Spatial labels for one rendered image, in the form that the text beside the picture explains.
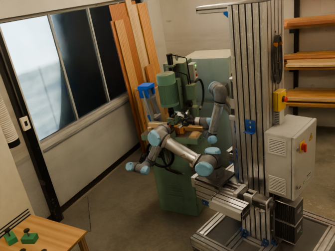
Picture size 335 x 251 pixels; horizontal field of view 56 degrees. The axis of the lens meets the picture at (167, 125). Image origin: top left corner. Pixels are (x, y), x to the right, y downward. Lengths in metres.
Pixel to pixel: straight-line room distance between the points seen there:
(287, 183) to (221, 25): 3.28
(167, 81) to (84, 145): 1.56
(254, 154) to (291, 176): 0.29
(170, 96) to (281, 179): 1.26
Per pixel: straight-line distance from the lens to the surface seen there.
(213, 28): 5.13
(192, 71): 3.14
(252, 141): 2.30
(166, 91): 2.91
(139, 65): 4.63
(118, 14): 4.45
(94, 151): 4.15
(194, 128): 3.03
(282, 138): 2.12
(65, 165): 3.83
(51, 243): 2.73
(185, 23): 5.30
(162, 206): 3.53
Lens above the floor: 2.16
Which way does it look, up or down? 23 degrees down
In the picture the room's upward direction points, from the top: 9 degrees counter-clockwise
